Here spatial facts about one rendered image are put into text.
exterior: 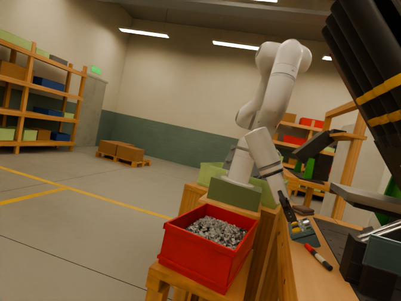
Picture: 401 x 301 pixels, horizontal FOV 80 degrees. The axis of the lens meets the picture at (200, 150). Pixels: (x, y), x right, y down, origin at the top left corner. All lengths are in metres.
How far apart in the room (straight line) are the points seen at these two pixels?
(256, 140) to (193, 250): 0.41
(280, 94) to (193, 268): 0.61
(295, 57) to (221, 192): 0.74
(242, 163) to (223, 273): 0.74
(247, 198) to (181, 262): 0.66
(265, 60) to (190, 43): 7.75
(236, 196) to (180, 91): 7.32
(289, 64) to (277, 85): 0.08
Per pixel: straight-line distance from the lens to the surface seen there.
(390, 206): 0.64
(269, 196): 1.72
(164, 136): 8.43
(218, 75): 8.27
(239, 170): 1.31
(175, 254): 0.72
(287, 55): 0.94
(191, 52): 8.69
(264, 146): 0.84
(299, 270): 0.73
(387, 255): 0.73
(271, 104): 0.87
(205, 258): 0.68
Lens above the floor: 1.19
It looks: 4 degrees down
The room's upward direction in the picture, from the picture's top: 12 degrees clockwise
